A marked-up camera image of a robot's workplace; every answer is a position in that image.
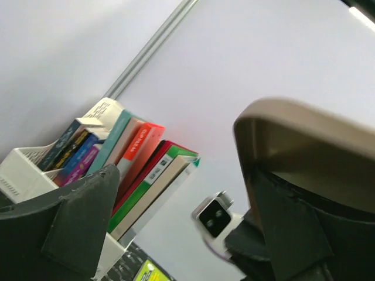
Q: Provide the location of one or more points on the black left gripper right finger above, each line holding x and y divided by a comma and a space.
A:
305, 231

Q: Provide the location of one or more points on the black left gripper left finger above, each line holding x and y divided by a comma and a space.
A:
59, 235

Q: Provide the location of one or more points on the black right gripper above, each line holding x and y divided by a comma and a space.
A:
246, 245

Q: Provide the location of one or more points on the rose gold tin lid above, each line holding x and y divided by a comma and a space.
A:
316, 150

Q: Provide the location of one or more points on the white file organizer rack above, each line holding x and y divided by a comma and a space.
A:
22, 180

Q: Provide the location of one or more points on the green comic booklet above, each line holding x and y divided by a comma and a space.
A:
150, 272

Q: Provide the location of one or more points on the red folder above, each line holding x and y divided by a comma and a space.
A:
136, 155

